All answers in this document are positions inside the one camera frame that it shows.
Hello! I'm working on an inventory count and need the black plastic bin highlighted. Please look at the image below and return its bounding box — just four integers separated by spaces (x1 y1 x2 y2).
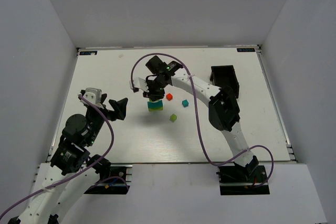
209 65 239 99

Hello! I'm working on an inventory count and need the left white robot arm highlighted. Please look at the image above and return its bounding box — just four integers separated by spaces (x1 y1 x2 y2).
9 95 129 223

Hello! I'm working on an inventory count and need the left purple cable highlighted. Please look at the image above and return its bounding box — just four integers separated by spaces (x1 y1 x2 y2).
0 95 130 217

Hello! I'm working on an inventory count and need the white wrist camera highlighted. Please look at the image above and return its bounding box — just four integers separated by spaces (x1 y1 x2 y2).
129 77 149 93
79 88 107 109

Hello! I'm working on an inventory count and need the teal small cube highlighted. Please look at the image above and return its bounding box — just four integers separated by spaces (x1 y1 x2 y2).
182 100 189 108

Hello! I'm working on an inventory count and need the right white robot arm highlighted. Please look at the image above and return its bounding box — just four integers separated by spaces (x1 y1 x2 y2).
142 54 259 181

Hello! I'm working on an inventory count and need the lime green rectangular block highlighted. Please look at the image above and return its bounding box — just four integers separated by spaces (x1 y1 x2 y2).
148 103 163 109

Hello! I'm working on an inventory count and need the right blue corner label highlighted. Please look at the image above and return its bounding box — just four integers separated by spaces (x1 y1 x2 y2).
237 48 255 52

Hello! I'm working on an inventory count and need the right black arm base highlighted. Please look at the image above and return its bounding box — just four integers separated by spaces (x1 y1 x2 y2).
216 165 270 196

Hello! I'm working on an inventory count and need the teal arch block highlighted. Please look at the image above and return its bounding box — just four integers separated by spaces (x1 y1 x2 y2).
148 100 163 105

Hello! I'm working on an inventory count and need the lime green small cube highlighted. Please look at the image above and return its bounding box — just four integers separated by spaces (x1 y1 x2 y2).
170 114 177 122

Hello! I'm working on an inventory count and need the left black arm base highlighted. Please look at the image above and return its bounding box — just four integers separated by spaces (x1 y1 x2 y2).
85 158 132 195

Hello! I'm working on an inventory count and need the purple cable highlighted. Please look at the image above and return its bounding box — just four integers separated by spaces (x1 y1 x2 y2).
0 95 130 217
130 52 274 188

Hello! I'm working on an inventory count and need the lime green arch block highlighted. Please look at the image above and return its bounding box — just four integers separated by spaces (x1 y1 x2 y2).
148 108 163 113

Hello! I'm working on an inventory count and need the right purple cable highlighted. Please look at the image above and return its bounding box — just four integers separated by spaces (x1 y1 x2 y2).
130 52 274 188

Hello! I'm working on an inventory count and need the blue corner label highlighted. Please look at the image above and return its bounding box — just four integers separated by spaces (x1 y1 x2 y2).
79 51 98 56
237 48 255 52

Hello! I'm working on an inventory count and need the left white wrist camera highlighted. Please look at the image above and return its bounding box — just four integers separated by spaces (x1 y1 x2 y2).
79 88 107 109

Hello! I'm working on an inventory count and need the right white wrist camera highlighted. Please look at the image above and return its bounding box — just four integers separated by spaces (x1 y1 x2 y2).
129 77 149 93

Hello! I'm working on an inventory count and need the left blue corner label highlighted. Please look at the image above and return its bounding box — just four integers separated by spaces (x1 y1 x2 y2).
79 51 98 56

